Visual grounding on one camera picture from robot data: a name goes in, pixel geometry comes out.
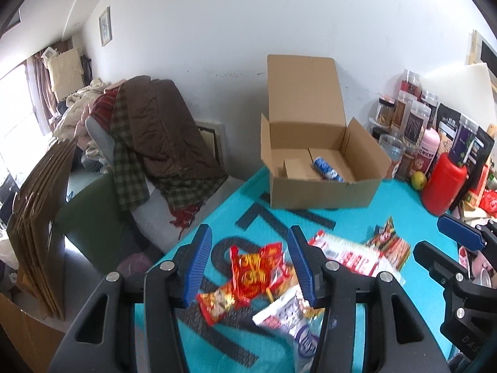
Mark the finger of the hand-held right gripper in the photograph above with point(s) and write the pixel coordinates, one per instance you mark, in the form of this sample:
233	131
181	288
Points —
460	231
431	258

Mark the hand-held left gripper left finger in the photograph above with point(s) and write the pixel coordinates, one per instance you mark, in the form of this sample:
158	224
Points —
198	260

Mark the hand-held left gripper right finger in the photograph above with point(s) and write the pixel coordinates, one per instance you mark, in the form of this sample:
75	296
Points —
303	264

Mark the dark red striped snack packet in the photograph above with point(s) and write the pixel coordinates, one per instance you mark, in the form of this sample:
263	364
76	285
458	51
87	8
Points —
392	246

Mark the red orange snack packet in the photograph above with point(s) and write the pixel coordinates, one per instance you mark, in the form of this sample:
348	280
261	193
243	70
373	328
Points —
217	303

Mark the red white noodle packet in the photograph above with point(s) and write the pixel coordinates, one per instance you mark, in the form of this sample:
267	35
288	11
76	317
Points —
349	258

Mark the red yellow snack packet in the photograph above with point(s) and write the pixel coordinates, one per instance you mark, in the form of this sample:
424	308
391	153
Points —
256	272

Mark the white purple snack packet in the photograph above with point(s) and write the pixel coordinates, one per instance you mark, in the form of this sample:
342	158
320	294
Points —
283	314

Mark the cardboard box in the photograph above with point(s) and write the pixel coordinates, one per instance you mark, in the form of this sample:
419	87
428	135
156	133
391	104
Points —
310	194

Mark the pink plastic bag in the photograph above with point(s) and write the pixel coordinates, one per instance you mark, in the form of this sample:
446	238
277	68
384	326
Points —
477	264

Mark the red foil packet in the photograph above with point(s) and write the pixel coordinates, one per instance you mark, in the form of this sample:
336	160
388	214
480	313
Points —
489	204

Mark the yellow red carton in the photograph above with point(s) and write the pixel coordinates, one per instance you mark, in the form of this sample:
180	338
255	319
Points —
475	194

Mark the red bottle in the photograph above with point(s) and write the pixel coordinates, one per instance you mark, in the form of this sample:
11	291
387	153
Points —
442	186

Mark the purple cloth bundle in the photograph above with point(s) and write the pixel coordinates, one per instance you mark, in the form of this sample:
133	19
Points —
134	264

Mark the green fruit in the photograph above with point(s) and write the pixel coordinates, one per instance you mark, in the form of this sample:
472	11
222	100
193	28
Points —
419	180

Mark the black pouch blue label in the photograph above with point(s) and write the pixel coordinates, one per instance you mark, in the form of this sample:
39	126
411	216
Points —
481	151

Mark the teal printed mat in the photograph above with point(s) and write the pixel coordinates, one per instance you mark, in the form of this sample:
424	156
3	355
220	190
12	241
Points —
252	198

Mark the pink bottle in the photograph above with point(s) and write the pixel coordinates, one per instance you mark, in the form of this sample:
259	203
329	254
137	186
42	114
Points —
429	151

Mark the brown labelled jar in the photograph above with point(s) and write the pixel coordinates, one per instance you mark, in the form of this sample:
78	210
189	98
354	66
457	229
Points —
407	163

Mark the tall jar purple label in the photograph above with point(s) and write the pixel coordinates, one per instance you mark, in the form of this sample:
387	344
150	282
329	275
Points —
466	140

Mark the blue snack packet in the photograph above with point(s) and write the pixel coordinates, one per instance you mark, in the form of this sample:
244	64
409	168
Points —
326	169

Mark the clear jar brown powder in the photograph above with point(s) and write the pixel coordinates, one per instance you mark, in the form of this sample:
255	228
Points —
392	151

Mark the green plaid scarf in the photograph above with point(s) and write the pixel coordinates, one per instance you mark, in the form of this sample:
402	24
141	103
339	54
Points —
128	171

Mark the tall jar black label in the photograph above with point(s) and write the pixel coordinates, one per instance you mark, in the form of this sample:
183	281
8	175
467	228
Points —
415	124

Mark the white framed panel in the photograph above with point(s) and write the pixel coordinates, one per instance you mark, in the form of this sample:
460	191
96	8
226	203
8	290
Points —
215	140

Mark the small clear jar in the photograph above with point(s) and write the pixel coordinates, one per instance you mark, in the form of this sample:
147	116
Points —
376	130

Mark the clear jar dark contents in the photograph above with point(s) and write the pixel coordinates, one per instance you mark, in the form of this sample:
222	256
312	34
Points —
430	103

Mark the tall jar brown label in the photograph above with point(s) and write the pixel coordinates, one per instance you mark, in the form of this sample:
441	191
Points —
400	112

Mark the brown jacket on chair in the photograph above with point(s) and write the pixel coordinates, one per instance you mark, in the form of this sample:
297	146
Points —
163	124

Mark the small jar brown contents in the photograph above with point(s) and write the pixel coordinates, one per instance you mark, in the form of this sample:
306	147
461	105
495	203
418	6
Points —
386	110

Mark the clear jar red contents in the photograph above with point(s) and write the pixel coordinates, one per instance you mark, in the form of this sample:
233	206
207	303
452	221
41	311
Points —
411	83

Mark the grey chair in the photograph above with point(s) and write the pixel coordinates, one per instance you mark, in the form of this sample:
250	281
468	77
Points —
99	136

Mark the stack of flattened cardboard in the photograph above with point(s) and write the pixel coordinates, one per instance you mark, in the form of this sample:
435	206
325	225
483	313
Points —
39	209

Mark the red striped cloth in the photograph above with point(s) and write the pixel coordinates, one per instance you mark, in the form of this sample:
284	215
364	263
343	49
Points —
105	110

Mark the pile of beige clothes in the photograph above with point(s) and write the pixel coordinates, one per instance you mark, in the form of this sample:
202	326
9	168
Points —
73	120

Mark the brown cardboard carton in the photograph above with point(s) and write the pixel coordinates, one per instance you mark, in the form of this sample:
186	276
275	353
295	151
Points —
23	338

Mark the beige cushion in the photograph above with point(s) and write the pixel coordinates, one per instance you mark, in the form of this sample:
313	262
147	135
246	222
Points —
66	74

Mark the window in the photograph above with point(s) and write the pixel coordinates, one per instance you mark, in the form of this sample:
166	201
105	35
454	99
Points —
15	116

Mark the brown curtain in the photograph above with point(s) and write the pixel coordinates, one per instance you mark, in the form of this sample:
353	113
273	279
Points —
39	85

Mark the wooden frame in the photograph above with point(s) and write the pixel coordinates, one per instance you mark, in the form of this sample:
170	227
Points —
475	46

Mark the framed wall picture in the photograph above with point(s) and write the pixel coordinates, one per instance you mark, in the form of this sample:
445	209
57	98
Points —
105	26

